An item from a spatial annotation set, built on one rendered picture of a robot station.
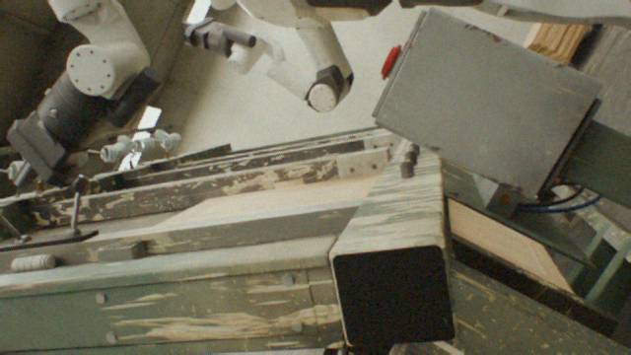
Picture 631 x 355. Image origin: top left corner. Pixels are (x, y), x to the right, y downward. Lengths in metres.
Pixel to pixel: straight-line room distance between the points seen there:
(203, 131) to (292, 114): 1.28
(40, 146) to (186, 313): 0.36
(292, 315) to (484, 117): 0.29
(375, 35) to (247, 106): 1.94
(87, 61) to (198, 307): 0.34
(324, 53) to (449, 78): 0.82
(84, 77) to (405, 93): 0.43
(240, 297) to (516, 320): 0.29
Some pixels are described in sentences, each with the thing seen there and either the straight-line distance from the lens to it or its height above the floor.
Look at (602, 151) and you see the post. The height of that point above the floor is 0.72.
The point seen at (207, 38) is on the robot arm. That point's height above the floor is 1.53.
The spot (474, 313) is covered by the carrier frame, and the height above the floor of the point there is 0.75.
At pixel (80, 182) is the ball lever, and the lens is 1.04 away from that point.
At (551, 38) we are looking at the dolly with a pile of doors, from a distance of 4.16.
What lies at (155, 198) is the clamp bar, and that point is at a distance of 1.39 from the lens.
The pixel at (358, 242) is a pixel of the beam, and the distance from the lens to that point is 0.52.
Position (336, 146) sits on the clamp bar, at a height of 1.10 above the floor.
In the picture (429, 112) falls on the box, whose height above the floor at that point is 0.88.
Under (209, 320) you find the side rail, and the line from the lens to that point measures 0.59.
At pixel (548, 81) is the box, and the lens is 0.48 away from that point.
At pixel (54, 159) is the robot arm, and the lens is 0.80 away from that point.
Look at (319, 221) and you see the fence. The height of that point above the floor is 0.95.
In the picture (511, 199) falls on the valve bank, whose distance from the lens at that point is 0.77.
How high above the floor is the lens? 0.89
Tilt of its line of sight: 8 degrees up
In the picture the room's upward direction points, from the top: 63 degrees counter-clockwise
